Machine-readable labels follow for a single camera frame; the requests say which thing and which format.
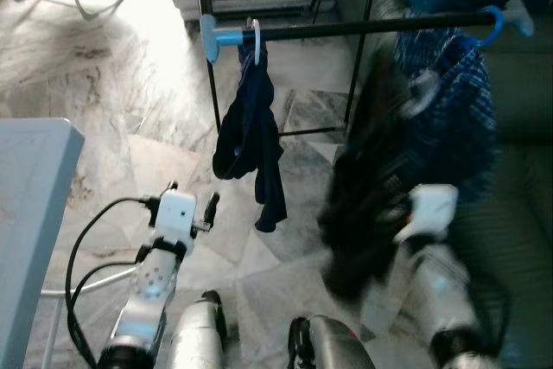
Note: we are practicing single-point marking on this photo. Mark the silver robot left leg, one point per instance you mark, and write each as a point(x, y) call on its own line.
point(194, 339)

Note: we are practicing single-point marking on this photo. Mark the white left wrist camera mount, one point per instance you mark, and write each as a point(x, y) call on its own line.
point(177, 213)

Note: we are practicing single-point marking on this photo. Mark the white plastic hanger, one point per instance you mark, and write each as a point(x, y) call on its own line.
point(257, 41)

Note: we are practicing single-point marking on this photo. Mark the silver robot right leg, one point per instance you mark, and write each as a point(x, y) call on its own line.
point(337, 347)

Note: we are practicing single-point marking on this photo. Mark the dark brown garment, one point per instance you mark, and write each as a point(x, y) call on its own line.
point(363, 213)

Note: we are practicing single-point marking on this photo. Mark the white plastic box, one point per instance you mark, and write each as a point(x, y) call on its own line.
point(186, 2)

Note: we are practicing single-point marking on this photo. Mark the black metal clothes rack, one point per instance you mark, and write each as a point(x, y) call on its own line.
point(363, 28)

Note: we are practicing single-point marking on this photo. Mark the navy blue garment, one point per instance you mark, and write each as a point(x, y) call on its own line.
point(246, 127)

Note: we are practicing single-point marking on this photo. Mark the blue plastic hanger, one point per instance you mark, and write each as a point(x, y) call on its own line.
point(497, 19)

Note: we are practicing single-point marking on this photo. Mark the silver robot leg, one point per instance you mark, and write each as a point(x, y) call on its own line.
point(194, 339)
point(337, 347)

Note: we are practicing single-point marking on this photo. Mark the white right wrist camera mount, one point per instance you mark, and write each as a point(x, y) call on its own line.
point(429, 209)

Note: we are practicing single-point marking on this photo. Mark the dark green sofa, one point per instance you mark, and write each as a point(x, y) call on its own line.
point(518, 239)

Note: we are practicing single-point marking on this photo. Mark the blue plaid shirt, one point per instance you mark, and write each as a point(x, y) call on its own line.
point(458, 127)

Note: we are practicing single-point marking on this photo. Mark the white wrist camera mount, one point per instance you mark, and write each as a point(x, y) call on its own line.
point(177, 213)
point(429, 209)

